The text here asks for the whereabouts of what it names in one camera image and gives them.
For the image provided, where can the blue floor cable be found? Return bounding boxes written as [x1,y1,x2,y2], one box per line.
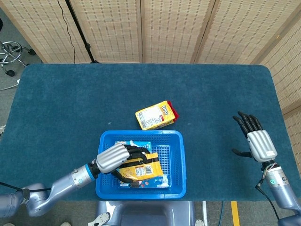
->
[218,201,224,226]

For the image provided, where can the yellow black snack bag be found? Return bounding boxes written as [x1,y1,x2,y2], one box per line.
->
[117,152,164,183]

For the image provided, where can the bamboo folding screen panel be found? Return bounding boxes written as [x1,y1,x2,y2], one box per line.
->
[194,0,301,65]
[140,0,216,64]
[0,0,94,64]
[69,0,143,64]
[250,14,301,179]

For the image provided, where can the grey-blue robot torso base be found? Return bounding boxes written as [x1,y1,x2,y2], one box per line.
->
[95,201,196,226]

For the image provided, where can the black tripod stand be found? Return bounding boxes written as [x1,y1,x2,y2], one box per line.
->
[64,0,101,64]

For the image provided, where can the blue chocolate chip cookie box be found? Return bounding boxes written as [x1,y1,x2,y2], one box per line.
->
[114,140,152,153]

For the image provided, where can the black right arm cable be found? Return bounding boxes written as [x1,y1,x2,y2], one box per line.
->
[255,183,282,226]

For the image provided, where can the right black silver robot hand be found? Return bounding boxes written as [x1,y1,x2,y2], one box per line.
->
[231,111,277,163]

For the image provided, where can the teal carpet table mat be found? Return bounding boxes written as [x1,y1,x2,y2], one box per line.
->
[0,63,301,202]

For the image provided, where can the blue perforated plastic basket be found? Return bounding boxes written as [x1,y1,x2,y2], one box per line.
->
[95,130,188,200]

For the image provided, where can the chrome office chair base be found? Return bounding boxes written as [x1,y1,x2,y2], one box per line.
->
[0,41,36,76]

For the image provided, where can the yellow Lipo rusk bag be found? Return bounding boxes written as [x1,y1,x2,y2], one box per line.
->
[135,100,179,131]

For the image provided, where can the yellow floor tape strip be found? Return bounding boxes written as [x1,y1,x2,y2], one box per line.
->
[230,201,240,226]

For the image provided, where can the thin black hanging cable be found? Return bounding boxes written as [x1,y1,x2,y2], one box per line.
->
[57,0,76,64]

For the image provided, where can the white floor cable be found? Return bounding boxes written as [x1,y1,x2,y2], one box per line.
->
[0,79,21,91]

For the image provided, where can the white floor strip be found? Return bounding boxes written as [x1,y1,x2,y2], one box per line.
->
[202,201,209,226]

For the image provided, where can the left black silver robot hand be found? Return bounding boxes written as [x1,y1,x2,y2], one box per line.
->
[95,143,155,188]

